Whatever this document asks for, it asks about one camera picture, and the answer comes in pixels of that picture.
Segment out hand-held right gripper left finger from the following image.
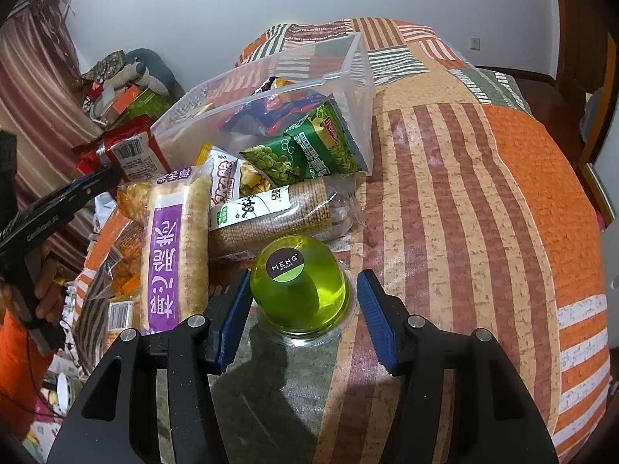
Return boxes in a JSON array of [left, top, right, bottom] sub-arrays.
[[46, 267, 253, 464]]

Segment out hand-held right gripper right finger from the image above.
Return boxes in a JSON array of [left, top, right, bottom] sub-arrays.
[[357, 270, 569, 464]]

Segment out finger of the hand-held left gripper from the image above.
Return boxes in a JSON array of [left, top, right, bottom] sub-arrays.
[[68, 167, 124, 195], [19, 192, 95, 233]]

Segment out green jelly cup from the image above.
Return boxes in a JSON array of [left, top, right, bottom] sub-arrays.
[[249, 234, 359, 346]]

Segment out clear bag of orange snacks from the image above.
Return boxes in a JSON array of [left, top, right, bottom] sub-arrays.
[[77, 213, 146, 349]]

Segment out grain cracker roll pack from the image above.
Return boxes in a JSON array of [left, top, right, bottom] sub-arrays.
[[208, 176, 361, 262]]

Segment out clear plastic bin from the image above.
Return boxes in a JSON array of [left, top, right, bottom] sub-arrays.
[[150, 31, 375, 175]]

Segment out person's left hand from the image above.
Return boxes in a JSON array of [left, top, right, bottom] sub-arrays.
[[29, 251, 66, 322]]

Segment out puffed rice block bag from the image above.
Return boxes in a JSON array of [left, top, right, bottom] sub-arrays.
[[116, 180, 153, 225]]

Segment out orange green box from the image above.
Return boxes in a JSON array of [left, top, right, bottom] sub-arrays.
[[111, 84, 170, 121]]

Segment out purple label rice cracker pack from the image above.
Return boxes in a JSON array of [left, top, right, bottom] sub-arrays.
[[140, 164, 214, 336]]

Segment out striped curtain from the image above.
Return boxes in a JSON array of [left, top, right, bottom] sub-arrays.
[[0, 0, 104, 271]]

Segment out grey plush toy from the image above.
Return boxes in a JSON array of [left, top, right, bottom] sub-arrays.
[[99, 48, 177, 102]]

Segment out white yellow chips packet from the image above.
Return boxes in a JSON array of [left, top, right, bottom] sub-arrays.
[[196, 142, 272, 211]]

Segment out patchwork striped quilt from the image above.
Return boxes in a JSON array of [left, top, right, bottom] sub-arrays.
[[72, 17, 610, 464]]

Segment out green pea snack packet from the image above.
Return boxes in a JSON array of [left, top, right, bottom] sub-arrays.
[[240, 135, 315, 187]]

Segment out large green snack packet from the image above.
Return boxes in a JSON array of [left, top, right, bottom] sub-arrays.
[[283, 99, 371, 175]]

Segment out blue red snack packet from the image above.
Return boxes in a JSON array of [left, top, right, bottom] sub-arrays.
[[220, 92, 330, 136]]

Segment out brown wooden door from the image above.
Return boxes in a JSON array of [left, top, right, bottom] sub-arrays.
[[551, 0, 619, 102]]

